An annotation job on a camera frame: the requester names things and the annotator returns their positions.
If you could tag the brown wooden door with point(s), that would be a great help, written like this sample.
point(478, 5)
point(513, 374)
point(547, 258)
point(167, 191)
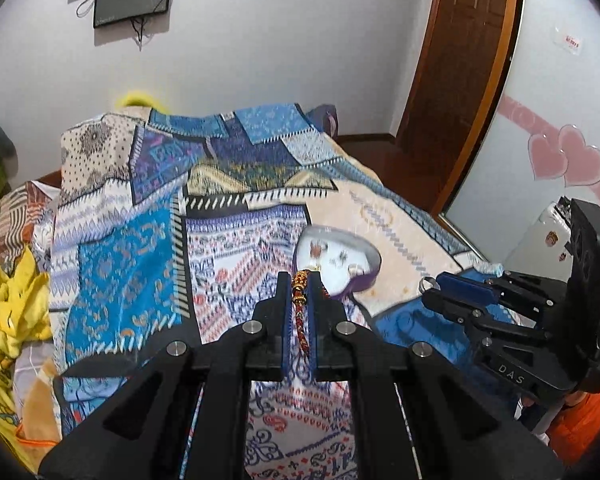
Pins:
point(460, 70)

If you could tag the small silver earring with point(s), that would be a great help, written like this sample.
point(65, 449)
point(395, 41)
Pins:
point(356, 269)
point(340, 260)

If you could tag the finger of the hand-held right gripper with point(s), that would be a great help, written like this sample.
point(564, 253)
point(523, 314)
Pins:
point(467, 286)
point(455, 310)

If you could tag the patchwork patterned blanket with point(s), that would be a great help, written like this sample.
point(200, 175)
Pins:
point(130, 270)

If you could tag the yellow cloth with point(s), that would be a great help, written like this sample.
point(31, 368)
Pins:
point(10, 305)

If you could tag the white stickered suitcase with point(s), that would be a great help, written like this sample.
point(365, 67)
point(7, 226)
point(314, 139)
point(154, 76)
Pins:
point(540, 240)

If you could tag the peach patterned bedsheet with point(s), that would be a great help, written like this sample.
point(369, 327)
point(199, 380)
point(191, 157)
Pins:
point(37, 410)

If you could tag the purple heart-shaped tin box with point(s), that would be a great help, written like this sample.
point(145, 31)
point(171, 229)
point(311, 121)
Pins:
point(340, 245)

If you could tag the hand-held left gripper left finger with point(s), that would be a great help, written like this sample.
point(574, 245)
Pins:
point(284, 320)

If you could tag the yellow plastic object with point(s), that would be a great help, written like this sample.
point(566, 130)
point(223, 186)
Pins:
point(137, 100)

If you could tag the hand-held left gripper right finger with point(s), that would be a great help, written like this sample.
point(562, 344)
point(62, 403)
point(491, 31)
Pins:
point(316, 320)

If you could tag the white heart-print wardrobe door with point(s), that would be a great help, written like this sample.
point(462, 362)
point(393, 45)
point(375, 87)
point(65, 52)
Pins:
point(560, 120)

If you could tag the person's right forearm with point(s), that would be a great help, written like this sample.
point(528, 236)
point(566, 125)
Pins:
point(580, 425)

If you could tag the brown striped cloth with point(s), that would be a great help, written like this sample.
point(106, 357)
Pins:
point(15, 220)

